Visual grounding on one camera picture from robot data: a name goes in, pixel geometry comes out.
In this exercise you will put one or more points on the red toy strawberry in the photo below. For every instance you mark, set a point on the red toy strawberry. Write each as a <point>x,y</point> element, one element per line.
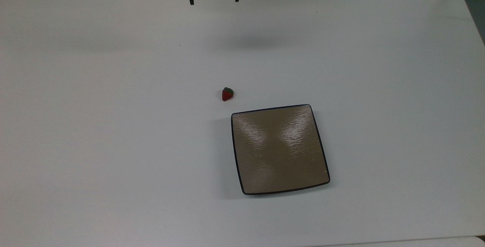
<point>227,94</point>

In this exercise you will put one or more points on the square brown ceramic plate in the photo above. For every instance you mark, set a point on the square brown ceramic plate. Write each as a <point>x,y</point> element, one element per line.
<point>279,149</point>

